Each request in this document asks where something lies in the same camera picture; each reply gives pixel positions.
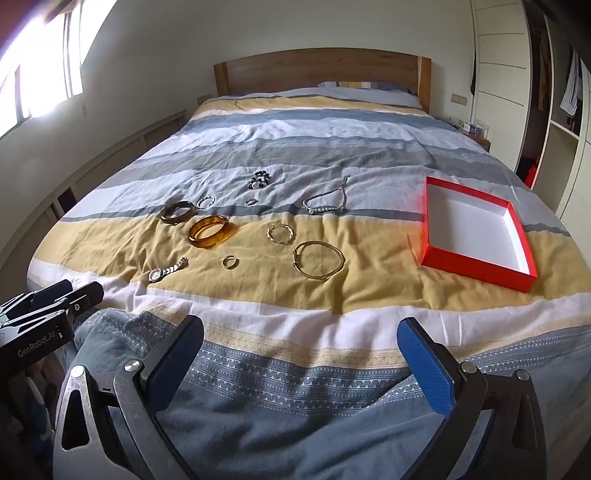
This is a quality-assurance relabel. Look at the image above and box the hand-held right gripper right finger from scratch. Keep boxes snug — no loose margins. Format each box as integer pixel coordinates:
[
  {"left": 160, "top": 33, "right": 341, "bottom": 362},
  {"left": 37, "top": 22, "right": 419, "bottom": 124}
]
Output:
[{"left": 396, "top": 316, "right": 548, "bottom": 480}]

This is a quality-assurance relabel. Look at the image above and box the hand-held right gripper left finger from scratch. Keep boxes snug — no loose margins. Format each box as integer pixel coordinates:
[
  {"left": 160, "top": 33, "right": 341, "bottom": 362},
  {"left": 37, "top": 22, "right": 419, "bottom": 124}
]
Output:
[{"left": 52, "top": 315, "right": 205, "bottom": 480}]

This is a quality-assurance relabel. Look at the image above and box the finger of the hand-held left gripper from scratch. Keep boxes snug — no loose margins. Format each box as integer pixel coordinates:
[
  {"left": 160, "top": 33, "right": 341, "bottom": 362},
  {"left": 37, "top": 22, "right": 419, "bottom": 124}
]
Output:
[
  {"left": 0, "top": 281, "right": 105, "bottom": 343},
  {"left": 0, "top": 279, "right": 74, "bottom": 320}
]

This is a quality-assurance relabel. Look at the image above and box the dark brown bangle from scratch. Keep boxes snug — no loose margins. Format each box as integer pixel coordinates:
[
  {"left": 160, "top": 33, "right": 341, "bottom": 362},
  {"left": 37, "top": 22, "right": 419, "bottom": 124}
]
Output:
[{"left": 160, "top": 200, "right": 197, "bottom": 226}]

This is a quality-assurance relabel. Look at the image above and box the amber translucent bangle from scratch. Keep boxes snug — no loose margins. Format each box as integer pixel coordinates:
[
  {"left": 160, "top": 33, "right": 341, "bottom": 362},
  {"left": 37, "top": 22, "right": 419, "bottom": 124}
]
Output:
[{"left": 187, "top": 215, "right": 237, "bottom": 250}]

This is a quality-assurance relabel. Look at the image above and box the red cardboard box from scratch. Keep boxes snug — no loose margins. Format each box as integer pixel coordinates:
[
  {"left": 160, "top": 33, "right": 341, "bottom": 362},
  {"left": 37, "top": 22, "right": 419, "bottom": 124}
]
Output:
[{"left": 420, "top": 176, "right": 539, "bottom": 293}]

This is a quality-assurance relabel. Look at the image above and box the thin gold bangle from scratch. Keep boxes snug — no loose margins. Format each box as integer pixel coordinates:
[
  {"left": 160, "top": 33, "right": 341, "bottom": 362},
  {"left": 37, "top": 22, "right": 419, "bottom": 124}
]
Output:
[{"left": 293, "top": 240, "right": 346, "bottom": 279}]

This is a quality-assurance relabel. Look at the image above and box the window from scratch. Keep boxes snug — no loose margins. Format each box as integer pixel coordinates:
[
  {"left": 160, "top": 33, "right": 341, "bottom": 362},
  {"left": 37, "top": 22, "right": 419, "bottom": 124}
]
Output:
[{"left": 0, "top": 0, "right": 105, "bottom": 137}]

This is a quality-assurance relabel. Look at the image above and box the wooden nightstand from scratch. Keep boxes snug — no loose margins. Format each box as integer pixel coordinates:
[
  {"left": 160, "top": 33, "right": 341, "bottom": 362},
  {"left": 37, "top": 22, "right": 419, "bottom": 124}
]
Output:
[{"left": 450, "top": 117, "right": 492, "bottom": 153}]

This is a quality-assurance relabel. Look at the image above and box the striped bed with wooden headboard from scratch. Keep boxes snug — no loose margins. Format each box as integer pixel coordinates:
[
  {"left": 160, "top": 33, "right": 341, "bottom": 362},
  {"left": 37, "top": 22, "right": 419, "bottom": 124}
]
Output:
[{"left": 27, "top": 85, "right": 573, "bottom": 480}]

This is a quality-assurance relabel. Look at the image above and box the grey blue pillow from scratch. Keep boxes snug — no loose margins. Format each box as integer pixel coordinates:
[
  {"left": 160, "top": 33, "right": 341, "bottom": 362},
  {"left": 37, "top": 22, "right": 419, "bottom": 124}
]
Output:
[{"left": 317, "top": 80, "right": 423, "bottom": 109}]

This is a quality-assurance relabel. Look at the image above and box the striped hanging shirt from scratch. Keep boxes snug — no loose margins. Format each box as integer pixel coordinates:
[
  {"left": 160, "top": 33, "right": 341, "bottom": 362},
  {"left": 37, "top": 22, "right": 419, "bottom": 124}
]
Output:
[{"left": 560, "top": 48, "right": 581, "bottom": 118}]

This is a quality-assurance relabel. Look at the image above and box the wooden headboard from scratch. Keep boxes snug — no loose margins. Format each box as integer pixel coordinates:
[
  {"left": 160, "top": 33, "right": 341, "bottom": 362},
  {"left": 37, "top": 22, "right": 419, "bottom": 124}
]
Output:
[{"left": 213, "top": 48, "right": 432, "bottom": 114}]

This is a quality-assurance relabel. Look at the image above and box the brown hanging garment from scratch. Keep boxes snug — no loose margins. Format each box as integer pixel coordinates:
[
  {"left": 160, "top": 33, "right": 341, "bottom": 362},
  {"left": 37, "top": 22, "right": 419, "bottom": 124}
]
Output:
[{"left": 538, "top": 32, "right": 553, "bottom": 112}]

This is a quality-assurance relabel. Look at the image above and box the white wardrobe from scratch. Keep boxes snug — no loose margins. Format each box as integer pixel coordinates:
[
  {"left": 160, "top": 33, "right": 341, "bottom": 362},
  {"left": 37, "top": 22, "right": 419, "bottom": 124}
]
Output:
[{"left": 471, "top": 0, "right": 591, "bottom": 222}]

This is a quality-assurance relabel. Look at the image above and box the silver chain necklace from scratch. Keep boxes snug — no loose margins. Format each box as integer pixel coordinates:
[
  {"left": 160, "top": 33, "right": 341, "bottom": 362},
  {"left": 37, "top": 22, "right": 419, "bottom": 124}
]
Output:
[{"left": 302, "top": 176, "right": 352, "bottom": 216}]

